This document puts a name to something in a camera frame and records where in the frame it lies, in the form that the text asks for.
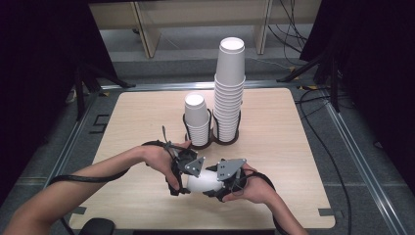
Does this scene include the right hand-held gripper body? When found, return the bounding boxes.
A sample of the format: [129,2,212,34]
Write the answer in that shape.
[215,158,248,197]

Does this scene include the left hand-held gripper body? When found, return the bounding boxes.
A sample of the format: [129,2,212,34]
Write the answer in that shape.
[171,148,207,184]

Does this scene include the single white paper cup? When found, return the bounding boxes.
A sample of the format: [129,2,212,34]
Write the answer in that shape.
[185,168,225,194]

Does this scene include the black wire cup holder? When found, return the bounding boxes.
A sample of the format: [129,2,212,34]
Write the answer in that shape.
[182,108,243,151]

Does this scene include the tall stack of white cups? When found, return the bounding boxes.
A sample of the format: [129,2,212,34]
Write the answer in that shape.
[212,36,247,143]

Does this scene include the person's right hand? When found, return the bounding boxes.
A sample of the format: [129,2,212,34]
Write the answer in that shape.
[222,163,277,204]

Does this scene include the person's left hand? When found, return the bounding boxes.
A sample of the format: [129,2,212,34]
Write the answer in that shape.
[140,140,194,192]

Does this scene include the short stack of white cups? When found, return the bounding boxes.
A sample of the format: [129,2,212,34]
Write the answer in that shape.
[184,92,211,147]

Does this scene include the black stand legs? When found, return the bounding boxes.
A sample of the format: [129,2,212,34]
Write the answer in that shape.
[276,48,341,114]
[73,62,136,121]

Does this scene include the beige wooden furniture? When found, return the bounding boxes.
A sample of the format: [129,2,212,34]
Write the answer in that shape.
[88,0,322,59]

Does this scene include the black curtain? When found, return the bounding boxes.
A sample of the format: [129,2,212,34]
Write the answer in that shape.
[300,0,415,184]
[0,0,114,197]

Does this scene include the grey lanyard cord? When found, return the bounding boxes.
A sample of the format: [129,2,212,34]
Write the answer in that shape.
[161,125,174,151]

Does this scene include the metal floor rail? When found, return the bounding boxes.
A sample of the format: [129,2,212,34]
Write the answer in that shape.
[101,79,295,92]
[19,92,99,235]
[322,94,409,235]

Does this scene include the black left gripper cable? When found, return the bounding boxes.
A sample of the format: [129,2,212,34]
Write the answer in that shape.
[48,140,184,235]

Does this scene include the black floor cable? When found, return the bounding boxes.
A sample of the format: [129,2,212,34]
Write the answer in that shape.
[295,87,352,235]

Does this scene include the bundle of black cables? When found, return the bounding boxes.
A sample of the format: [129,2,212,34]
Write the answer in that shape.
[267,0,309,55]

